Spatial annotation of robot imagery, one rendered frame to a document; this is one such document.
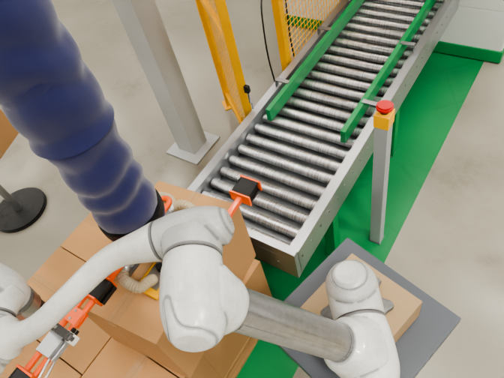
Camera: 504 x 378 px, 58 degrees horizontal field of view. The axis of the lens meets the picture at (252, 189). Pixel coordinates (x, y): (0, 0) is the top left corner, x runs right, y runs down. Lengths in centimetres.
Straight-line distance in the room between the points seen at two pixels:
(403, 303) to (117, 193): 99
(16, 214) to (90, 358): 175
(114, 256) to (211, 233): 26
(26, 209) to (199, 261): 280
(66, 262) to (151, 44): 130
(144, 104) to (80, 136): 280
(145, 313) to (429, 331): 98
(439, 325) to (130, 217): 110
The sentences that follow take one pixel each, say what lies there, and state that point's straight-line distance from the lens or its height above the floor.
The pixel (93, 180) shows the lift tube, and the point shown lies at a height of 148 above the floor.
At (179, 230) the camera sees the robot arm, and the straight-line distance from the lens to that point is 100.
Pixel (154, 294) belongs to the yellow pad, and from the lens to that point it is 165.
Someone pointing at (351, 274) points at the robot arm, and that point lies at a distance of 137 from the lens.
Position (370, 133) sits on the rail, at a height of 60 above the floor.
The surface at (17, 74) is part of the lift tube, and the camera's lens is 109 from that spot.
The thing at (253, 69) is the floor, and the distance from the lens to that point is 397.
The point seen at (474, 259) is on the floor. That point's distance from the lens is 276.
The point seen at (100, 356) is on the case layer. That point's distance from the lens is 215.
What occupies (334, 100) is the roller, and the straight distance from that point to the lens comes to 272.
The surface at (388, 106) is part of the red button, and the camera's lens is 194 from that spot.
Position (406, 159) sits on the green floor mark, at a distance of 313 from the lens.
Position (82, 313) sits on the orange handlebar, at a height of 109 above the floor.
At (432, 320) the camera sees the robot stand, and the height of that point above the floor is 75.
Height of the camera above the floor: 235
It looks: 51 degrees down
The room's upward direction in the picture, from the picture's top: 17 degrees counter-clockwise
